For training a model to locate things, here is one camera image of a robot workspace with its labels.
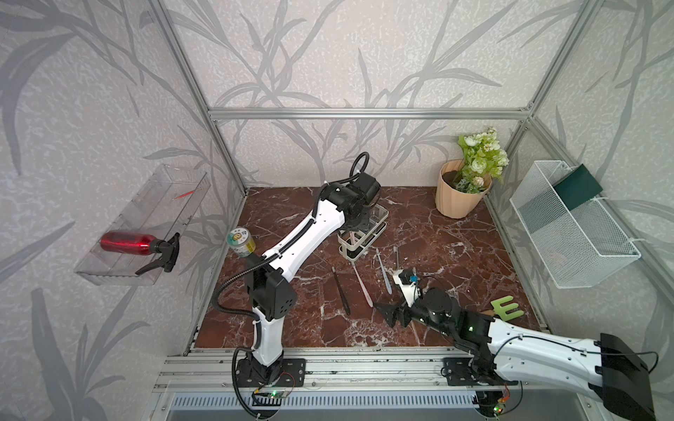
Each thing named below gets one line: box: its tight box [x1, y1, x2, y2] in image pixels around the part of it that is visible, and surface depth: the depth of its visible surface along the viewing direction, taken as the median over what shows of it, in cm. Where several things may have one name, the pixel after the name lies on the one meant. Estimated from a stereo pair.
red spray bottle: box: [100, 231, 181, 276], surface depth 56 cm
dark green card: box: [552, 163, 604, 211], surface depth 73 cm
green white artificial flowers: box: [453, 127, 510, 194], surface depth 95 cm
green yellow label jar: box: [226, 227, 257, 258], surface depth 96 cm
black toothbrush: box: [330, 265, 351, 316], surface depth 91 cm
